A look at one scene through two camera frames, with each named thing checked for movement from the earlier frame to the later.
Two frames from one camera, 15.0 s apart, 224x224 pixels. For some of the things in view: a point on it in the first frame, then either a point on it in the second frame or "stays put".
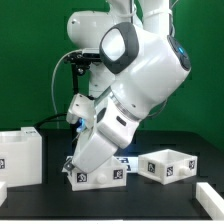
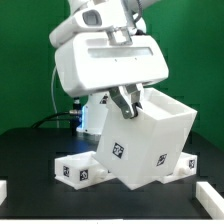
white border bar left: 3,191 stays put
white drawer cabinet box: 21,161 -> 155,143
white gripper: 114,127 -> 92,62
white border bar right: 210,200 stays put
